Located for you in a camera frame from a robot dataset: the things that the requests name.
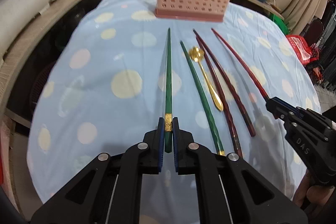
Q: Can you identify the right hand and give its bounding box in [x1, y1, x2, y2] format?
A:
[293, 169, 335, 214]

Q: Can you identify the green chopstick gold band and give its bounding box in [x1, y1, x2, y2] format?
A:
[165, 28, 173, 153]

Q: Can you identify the maroon chopstick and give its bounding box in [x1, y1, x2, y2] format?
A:
[196, 36, 244, 158]
[192, 28, 256, 138]

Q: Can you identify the red plastic bag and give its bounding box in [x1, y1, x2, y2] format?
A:
[286, 35, 319, 66]

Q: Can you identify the green plastic bag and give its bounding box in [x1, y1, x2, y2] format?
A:
[268, 13, 289, 35]

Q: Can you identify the grey countertop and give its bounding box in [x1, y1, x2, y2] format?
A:
[0, 0, 284, 98]

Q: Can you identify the blue planet-print tablecloth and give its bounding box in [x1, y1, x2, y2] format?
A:
[27, 4, 320, 202]

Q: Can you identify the red chopstick dark end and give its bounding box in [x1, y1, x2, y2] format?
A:
[211, 28, 269, 102]

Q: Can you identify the gold flower spoon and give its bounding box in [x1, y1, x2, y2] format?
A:
[189, 47, 224, 111]

